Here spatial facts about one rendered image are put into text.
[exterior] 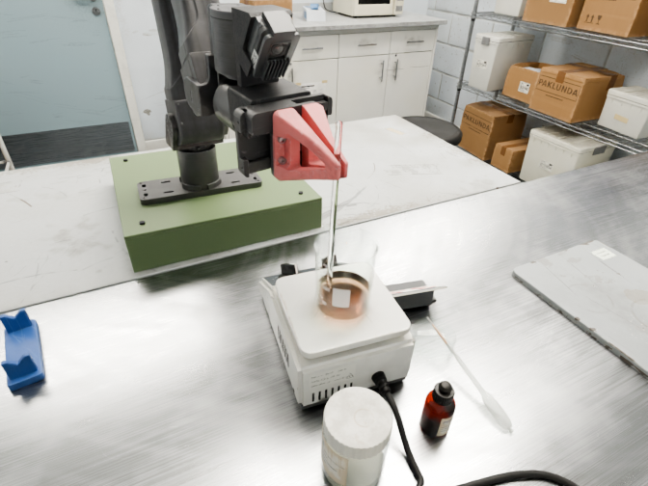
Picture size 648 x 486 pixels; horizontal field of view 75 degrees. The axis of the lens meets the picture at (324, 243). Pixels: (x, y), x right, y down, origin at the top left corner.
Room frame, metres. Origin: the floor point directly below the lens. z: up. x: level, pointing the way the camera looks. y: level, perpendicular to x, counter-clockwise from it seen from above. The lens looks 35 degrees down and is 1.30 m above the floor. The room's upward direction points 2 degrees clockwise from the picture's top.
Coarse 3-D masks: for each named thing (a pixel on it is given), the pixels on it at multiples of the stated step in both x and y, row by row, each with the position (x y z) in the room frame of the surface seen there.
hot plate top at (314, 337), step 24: (288, 288) 0.36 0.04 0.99; (312, 288) 0.36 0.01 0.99; (384, 288) 0.37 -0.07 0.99; (288, 312) 0.32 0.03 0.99; (312, 312) 0.32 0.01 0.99; (384, 312) 0.33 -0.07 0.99; (312, 336) 0.29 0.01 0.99; (336, 336) 0.29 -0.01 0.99; (360, 336) 0.29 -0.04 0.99; (384, 336) 0.29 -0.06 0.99
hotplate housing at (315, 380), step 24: (264, 288) 0.40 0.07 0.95; (288, 336) 0.31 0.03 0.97; (408, 336) 0.31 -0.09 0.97; (288, 360) 0.30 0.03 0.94; (312, 360) 0.28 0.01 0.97; (336, 360) 0.28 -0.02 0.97; (360, 360) 0.28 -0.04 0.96; (384, 360) 0.29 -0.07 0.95; (408, 360) 0.30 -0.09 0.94; (312, 384) 0.26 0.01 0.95; (336, 384) 0.27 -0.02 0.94; (360, 384) 0.28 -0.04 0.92; (384, 384) 0.28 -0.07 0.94
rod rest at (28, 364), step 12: (24, 312) 0.36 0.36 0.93; (12, 324) 0.35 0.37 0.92; (24, 324) 0.36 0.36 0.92; (36, 324) 0.37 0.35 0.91; (12, 336) 0.35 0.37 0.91; (24, 336) 0.35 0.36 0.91; (36, 336) 0.35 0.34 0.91; (12, 348) 0.33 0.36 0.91; (24, 348) 0.33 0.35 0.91; (36, 348) 0.33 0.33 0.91; (12, 360) 0.31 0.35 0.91; (24, 360) 0.30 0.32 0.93; (36, 360) 0.31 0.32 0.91; (12, 372) 0.29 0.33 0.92; (24, 372) 0.29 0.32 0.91; (36, 372) 0.30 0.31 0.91; (12, 384) 0.28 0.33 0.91; (24, 384) 0.28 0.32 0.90
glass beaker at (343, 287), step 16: (320, 240) 0.35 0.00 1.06; (336, 240) 0.37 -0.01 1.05; (352, 240) 0.36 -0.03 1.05; (368, 240) 0.35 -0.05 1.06; (320, 256) 0.32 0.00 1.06; (336, 256) 0.36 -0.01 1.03; (352, 256) 0.36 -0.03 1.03; (368, 256) 0.35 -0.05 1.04; (320, 272) 0.32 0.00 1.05; (336, 272) 0.31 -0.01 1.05; (352, 272) 0.31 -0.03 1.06; (368, 272) 0.32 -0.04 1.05; (320, 288) 0.32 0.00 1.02; (336, 288) 0.31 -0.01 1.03; (352, 288) 0.31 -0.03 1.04; (368, 288) 0.32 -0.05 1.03; (320, 304) 0.32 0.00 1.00; (336, 304) 0.31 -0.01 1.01; (352, 304) 0.31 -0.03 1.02; (368, 304) 0.32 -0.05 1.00; (336, 320) 0.31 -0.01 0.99; (352, 320) 0.31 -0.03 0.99
